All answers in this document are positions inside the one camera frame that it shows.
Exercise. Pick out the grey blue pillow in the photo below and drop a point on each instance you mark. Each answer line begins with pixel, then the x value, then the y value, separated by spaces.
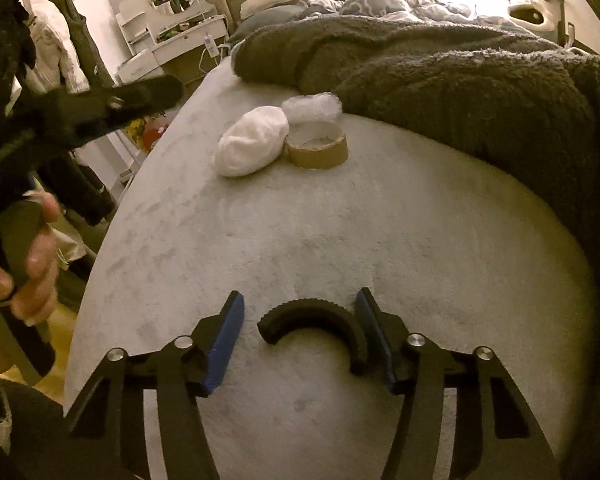
pixel 260 21

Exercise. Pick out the dark grey fleece blanket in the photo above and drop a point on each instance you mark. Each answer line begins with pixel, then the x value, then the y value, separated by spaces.
pixel 455 85

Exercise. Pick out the dark knit hanging garment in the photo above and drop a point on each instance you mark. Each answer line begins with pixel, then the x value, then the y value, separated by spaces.
pixel 85 35

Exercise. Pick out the clear crumpled plastic wrap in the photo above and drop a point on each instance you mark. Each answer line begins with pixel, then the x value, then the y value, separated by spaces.
pixel 312 107

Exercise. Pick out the cream cat bed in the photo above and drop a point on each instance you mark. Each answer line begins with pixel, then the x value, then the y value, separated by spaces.
pixel 530 12

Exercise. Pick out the black hanging garment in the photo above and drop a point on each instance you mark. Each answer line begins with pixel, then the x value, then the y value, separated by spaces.
pixel 80 190

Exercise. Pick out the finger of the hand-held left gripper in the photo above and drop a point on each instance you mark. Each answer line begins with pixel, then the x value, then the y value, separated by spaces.
pixel 130 100

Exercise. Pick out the black curved plastic piece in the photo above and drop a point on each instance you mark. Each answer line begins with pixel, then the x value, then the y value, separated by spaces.
pixel 305 312

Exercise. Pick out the blue white patterned duvet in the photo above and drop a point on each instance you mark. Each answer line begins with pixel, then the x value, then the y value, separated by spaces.
pixel 380 2

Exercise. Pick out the white crumpled paper ball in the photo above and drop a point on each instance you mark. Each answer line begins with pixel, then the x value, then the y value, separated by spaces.
pixel 252 142

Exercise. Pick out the white hanging garment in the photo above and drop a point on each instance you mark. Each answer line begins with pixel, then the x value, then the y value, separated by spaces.
pixel 55 40

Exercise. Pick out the grey upholstered bed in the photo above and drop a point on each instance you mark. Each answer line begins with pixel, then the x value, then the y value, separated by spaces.
pixel 330 240

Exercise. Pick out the yellow plastic item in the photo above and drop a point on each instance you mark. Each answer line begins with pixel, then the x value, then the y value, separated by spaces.
pixel 147 132

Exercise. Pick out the cardboard tape roll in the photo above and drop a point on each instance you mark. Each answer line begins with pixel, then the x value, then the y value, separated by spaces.
pixel 316 156

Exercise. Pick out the person's left hand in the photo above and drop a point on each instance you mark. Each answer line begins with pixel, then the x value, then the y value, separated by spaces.
pixel 42 280

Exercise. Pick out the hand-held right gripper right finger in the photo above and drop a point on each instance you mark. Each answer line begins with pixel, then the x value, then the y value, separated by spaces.
pixel 375 340

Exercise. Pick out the green items on vanity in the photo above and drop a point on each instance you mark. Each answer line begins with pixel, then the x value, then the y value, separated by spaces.
pixel 172 31

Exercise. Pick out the white vanity table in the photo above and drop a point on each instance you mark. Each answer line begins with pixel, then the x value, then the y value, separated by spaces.
pixel 180 42

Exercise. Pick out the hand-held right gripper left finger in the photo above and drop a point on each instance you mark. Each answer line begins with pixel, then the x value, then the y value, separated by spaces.
pixel 225 345

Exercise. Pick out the cream pillow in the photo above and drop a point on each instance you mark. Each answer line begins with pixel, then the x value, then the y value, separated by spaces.
pixel 270 0

